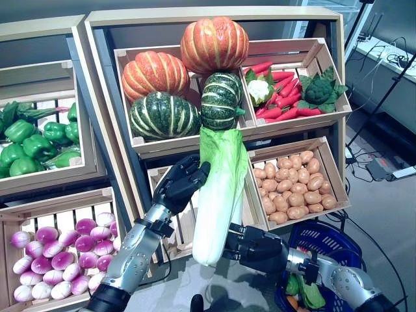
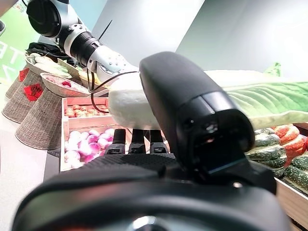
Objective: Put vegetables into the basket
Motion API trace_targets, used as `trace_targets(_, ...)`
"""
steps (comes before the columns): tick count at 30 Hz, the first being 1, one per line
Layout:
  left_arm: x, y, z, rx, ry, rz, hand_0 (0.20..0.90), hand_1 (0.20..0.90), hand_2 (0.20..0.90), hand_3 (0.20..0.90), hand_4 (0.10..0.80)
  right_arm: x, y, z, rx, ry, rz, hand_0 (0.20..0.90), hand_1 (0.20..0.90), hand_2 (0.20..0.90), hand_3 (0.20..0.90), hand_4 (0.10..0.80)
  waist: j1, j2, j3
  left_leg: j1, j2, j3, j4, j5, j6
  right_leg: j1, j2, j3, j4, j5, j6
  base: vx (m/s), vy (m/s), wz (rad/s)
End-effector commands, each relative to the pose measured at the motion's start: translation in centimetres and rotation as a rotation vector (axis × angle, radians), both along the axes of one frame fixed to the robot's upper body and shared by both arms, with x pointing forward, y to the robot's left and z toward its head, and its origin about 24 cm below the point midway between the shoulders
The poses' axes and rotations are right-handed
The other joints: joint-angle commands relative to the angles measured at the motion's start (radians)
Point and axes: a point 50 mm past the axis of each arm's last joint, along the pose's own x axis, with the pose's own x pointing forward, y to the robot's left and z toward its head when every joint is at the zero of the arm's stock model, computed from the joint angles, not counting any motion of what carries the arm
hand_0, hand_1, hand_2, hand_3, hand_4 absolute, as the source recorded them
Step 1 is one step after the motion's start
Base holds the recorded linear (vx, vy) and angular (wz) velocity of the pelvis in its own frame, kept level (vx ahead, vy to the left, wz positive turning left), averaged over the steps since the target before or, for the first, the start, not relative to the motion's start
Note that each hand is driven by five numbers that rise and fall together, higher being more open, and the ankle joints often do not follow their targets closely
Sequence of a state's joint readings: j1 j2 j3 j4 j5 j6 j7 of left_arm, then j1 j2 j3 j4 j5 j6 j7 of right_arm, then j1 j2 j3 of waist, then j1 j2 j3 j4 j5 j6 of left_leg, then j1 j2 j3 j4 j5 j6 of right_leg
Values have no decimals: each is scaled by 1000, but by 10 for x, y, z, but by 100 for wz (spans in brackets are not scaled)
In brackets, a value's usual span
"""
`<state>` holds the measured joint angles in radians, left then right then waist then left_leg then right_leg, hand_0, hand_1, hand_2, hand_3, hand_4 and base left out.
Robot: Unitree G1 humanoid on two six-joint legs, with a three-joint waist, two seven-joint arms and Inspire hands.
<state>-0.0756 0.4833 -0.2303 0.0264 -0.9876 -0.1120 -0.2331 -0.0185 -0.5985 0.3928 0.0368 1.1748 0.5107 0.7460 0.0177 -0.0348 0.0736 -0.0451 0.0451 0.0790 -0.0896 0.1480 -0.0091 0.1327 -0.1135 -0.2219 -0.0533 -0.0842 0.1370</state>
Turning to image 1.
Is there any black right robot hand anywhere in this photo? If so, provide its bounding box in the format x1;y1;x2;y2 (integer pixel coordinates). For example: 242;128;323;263
220;222;290;274

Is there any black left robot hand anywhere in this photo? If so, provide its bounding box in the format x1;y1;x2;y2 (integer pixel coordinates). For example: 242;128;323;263
151;154;211;217

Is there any blue plastic shopping basket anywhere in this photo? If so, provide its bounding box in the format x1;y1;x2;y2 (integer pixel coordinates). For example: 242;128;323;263
274;220;363;312

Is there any wooden crate with pumpkins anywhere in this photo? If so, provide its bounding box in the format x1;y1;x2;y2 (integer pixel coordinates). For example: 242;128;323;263
113;45;257;155

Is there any small green vegetable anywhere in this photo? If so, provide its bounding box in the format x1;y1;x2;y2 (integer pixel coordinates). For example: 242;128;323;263
285;274;300;295

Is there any wooden slatted cabbage crate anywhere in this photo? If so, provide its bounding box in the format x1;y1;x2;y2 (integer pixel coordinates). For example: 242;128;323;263
146;164;270;261

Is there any heap of brown potatoes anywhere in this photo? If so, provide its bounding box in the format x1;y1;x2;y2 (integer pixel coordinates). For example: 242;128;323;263
252;149;338;225

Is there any wide green striped pumpkin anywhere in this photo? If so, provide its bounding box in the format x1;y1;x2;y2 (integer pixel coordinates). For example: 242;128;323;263
129;91;202;142

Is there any round green striped pumpkin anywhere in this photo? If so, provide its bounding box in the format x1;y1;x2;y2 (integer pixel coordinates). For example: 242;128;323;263
200;71;246;131

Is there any wooden crate with potatoes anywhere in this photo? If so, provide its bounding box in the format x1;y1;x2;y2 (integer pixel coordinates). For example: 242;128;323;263
246;136;352;232

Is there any orange striped pumpkin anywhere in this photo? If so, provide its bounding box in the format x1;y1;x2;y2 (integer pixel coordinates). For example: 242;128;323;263
121;50;191;105
180;16;250;77

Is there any white cauliflower with leaves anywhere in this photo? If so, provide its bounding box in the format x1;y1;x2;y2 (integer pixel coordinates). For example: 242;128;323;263
244;68;276;107

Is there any wooden crate with turnips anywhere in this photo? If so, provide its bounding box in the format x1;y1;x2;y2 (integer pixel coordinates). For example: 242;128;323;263
0;187;123;312

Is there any heap of purple white turnips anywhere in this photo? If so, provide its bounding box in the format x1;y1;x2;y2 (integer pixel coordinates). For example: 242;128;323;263
10;212;118;303

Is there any heap of red carrots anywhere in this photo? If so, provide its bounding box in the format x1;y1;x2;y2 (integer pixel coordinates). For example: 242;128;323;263
243;61;322;124

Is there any grey box on floor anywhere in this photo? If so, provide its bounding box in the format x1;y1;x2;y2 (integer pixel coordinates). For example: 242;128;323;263
365;155;399;182

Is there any heap of green peppers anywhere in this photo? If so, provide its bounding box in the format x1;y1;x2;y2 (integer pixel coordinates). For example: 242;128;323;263
0;102;82;179

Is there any green broccoli with leaves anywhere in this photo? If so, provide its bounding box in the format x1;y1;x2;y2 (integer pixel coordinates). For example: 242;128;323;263
297;66;349;114

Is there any wooden crate with carrots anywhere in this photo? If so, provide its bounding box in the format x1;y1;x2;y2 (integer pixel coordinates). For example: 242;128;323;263
239;38;352;128

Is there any large wooden display shelf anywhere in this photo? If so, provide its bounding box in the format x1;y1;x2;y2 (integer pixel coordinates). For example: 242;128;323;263
83;5;354;257

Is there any dark leafy greens bunch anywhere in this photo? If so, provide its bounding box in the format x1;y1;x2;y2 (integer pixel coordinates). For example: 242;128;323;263
0;101;71;124

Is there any wooden crate with peppers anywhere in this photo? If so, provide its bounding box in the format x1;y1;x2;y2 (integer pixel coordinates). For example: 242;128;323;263
0;60;98;191

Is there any black slanted tripod stand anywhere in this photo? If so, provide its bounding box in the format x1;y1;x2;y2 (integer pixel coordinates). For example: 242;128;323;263
344;53;416;149

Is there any long white desk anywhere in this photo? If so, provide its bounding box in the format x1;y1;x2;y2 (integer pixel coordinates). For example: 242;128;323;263
344;35;416;179

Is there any wooden side display shelf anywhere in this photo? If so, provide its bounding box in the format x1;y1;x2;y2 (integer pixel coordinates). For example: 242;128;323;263
0;14;113;209

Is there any black router with antennas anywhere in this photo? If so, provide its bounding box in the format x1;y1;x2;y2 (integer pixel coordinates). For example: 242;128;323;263
356;11;384;42

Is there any black thin light stand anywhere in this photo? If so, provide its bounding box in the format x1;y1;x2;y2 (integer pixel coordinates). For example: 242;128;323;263
343;0;374;49

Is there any black floor cable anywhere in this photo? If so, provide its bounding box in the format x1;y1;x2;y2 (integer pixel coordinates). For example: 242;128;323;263
324;177;409;312

